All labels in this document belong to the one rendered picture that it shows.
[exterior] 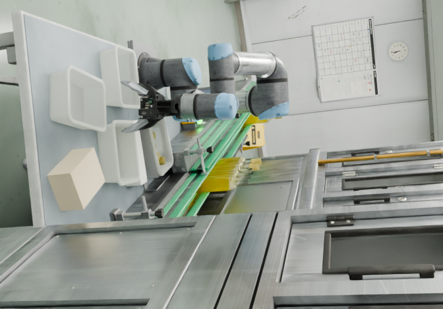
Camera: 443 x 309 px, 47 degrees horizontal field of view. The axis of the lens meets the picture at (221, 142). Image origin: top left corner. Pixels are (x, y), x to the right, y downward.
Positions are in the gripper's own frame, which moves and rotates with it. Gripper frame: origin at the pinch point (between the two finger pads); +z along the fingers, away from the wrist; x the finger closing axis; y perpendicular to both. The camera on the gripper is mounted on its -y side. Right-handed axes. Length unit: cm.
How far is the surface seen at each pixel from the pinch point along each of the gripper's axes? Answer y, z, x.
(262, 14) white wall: -639, 71, -143
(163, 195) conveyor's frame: -42, 3, 34
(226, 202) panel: -77, -13, 43
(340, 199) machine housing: -83, -63, 40
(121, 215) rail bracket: -1.1, 1.1, 33.3
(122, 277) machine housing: 45, -21, 36
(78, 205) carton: 11.8, 8.4, 28.4
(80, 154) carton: 5.1, 11.2, 14.2
